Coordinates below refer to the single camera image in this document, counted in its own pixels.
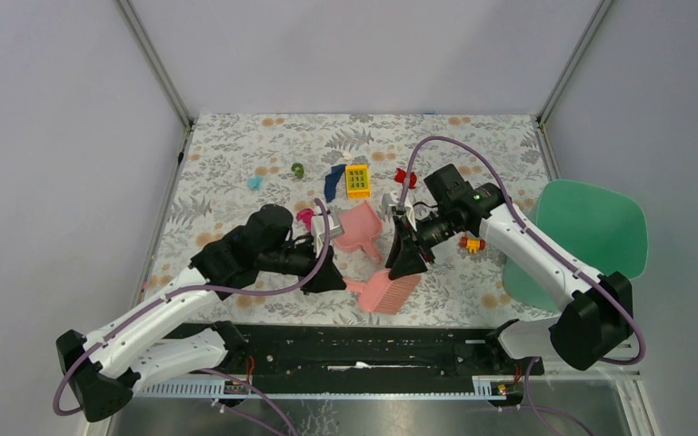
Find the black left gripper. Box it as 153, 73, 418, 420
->
258, 234, 348, 295

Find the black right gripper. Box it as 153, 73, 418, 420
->
385, 204, 465, 282

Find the pink hand brush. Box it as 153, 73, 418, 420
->
344, 269, 421, 315

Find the pink dustpan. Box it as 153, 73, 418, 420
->
334, 201, 383, 264

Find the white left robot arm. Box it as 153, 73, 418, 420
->
52, 200, 345, 422

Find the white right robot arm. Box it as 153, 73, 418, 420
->
381, 164, 635, 374

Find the magenta paper scrap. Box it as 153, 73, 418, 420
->
295, 208, 316, 233

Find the toy brick car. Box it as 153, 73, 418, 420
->
459, 236, 486, 254

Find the yellow grid toy block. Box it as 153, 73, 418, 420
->
344, 164, 371, 200

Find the floral table mat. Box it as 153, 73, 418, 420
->
143, 114, 556, 327

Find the green paper scrap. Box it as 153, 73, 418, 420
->
291, 163, 304, 180

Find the cyan paper scrap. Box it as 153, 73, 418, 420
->
247, 176, 264, 191

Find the green trash bin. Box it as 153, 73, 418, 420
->
524, 179, 648, 280

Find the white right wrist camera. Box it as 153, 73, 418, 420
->
381, 192, 416, 230

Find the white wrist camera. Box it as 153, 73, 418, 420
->
381, 192, 416, 230
310, 214, 344, 253

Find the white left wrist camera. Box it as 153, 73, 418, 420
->
310, 214, 344, 253

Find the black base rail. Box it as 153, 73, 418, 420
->
210, 321, 544, 394

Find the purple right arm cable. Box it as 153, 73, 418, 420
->
395, 135, 648, 436

